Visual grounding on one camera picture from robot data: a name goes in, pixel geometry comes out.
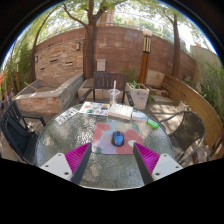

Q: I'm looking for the blue and black computer mouse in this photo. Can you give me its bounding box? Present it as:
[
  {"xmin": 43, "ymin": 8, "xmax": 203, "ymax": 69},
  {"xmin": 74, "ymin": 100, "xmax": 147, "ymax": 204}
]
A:
[{"xmin": 111, "ymin": 130, "xmax": 126, "ymax": 147}]

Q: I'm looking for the stone raised garden bed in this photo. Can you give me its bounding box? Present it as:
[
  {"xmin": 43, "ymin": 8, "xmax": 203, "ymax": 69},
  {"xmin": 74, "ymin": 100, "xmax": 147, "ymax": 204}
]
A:
[{"xmin": 14, "ymin": 73, "xmax": 85, "ymax": 114}]

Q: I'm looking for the small green object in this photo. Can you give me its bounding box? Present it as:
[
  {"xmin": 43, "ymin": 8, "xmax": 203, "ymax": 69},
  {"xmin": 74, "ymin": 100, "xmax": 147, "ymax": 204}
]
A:
[{"xmin": 145, "ymin": 118, "xmax": 160, "ymax": 130}]

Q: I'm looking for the orange fabric canopy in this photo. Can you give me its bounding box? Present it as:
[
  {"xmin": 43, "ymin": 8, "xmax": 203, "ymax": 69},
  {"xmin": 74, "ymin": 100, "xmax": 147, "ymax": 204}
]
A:
[{"xmin": 0, "ymin": 71, "xmax": 7, "ymax": 101}]

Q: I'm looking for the slim curved tree trunk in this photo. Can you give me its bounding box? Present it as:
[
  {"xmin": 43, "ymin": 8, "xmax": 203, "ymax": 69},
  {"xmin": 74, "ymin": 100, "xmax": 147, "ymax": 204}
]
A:
[
  {"xmin": 29, "ymin": 13, "xmax": 51, "ymax": 83},
  {"xmin": 163, "ymin": 6, "xmax": 183, "ymax": 79}
]

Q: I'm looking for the curved wooden bench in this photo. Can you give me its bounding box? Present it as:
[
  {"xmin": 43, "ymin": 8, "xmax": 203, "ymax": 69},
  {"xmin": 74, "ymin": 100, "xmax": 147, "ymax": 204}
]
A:
[{"xmin": 161, "ymin": 73, "xmax": 224, "ymax": 158}]

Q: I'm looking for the floral print mouse pad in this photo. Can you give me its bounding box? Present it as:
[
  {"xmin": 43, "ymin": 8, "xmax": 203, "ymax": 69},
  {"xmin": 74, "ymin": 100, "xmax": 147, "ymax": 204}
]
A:
[{"xmin": 91, "ymin": 121, "xmax": 144, "ymax": 155}]

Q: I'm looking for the large tree trunk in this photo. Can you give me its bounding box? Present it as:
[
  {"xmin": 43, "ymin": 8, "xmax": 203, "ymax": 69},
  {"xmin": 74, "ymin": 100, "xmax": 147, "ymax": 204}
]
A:
[{"xmin": 61, "ymin": 0, "xmax": 108, "ymax": 80}]

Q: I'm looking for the small white booklet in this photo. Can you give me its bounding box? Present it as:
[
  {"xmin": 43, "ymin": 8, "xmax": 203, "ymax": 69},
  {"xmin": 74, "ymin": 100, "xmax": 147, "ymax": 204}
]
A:
[{"xmin": 131, "ymin": 110, "xmax": 148, "ymax": 122}]

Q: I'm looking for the white planter with plant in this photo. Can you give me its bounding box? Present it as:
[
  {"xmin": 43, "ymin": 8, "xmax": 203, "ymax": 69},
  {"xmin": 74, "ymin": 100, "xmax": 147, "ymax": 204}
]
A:
[{"xmin": 125, "ymin": 79, "xmax": 151, "ymax": 111}]

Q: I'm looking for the leaning stone slab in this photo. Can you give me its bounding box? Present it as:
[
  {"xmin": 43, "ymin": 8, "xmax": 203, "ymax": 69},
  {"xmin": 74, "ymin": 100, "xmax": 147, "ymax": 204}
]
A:
[{"xmin": 146, "ymin": 69, "xmax": 166, "ymax": 89}]

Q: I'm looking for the black bag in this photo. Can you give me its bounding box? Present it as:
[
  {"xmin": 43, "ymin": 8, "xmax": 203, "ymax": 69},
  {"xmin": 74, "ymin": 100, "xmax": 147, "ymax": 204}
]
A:
[{"xmin": 6, "ymin": 119, "xmax": 34, "ymax": 151}]

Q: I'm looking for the dark wooden slatted chair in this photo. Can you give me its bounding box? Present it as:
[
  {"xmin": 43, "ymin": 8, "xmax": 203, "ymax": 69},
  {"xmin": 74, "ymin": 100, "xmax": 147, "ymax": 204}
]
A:
[{"xmin": 79, "ymin": 71, "xmax": 135, "ymax": 108}]

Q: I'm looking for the black slatted armchair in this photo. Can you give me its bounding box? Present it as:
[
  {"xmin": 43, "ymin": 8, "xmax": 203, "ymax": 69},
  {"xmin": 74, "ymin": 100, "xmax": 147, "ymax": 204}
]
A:
[{"xmin": 0, "ymin": 99, "xmax": 47, "ymax": 164}]

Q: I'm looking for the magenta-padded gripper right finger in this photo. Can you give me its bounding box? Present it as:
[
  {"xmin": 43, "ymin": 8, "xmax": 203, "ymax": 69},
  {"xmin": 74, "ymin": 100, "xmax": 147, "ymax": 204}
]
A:
[{"xmin": 132, "ymin": 142, "xmax": 184, "ymax": 186}]

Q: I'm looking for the low stone block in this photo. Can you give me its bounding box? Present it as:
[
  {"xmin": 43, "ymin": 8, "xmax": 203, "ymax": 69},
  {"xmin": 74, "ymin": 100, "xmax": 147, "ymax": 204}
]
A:
[{"xmin": 77, "ymin": 78, "xmax": 96, "ymax": 100}]

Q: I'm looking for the clear plastic cup with straw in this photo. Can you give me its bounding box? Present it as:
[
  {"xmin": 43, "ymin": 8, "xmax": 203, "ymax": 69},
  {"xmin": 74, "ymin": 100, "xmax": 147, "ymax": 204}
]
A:
[{"xmin": 107, "ymin": 79, "xmax": 121, "ymax": 107}]

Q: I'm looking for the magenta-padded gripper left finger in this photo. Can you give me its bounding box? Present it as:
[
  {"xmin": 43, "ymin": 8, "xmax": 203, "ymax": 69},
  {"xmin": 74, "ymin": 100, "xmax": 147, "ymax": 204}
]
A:
[{"xmin": 39, "ymin": 142, "xmax": 93, "ymax": 185}]

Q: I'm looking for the beige wall utility box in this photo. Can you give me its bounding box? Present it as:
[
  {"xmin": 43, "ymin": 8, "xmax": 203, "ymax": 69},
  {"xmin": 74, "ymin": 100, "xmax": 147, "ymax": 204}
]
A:
[{"xmin": 96, "ymin": 58, "xmax": 107, "ymax": 72}]

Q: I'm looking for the wooden garden lamp post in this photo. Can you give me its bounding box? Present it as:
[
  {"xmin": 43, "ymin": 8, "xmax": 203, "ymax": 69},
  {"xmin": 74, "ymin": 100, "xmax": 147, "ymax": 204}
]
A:
[{"xmin": 137, "ymin": 28, "xmax": 153, "ymax": 85}]

